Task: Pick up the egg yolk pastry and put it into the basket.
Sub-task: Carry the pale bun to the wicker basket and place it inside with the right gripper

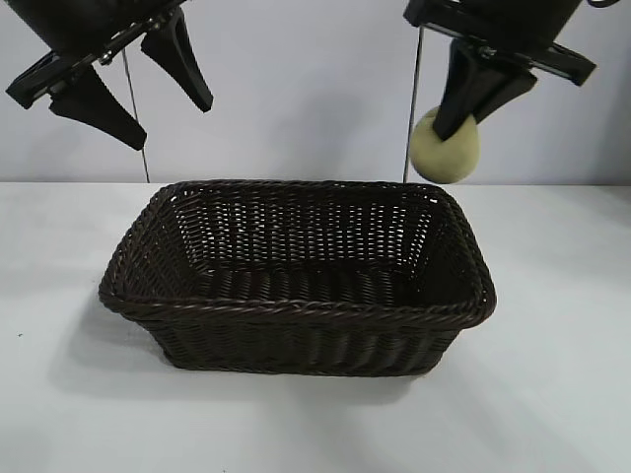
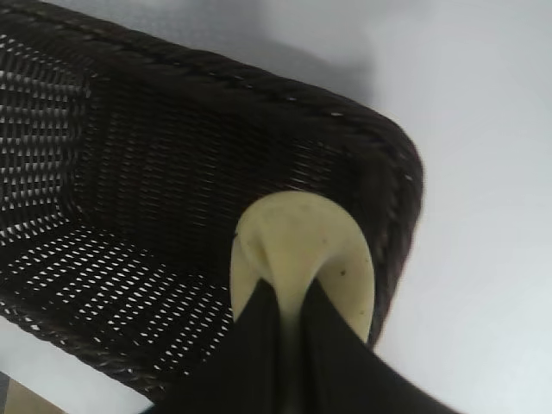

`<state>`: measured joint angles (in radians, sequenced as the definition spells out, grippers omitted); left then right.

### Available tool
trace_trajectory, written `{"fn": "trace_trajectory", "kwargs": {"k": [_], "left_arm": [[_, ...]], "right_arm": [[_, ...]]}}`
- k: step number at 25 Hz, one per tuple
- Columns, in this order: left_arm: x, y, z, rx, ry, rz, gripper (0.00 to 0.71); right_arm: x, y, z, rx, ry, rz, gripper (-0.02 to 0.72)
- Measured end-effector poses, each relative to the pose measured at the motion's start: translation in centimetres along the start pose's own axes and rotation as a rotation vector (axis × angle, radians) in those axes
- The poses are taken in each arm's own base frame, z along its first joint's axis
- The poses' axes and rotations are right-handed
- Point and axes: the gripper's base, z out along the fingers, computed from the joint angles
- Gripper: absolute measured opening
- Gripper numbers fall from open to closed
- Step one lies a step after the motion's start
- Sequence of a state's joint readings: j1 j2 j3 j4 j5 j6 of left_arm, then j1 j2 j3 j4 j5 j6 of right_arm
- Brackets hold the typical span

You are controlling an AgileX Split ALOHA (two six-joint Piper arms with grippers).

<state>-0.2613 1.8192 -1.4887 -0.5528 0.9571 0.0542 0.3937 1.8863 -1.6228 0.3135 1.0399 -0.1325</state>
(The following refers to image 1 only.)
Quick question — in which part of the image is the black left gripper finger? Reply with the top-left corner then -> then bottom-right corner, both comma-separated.
47,65 -> 149,152
139,11 -> 215,115

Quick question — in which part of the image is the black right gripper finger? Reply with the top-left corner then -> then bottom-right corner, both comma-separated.
433,38 -> 490,144
472,67 -> 538,123

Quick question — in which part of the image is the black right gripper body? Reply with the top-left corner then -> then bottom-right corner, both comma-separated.
402,0 -> 597,88

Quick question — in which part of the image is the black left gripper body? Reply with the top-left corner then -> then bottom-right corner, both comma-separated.
4,0 -> 184,110

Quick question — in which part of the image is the dark brown wicker basket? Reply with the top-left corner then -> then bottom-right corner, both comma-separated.
97,178 -> 499,378

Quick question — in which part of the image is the thin grey wire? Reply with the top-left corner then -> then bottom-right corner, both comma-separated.
122,47 -> 150,184

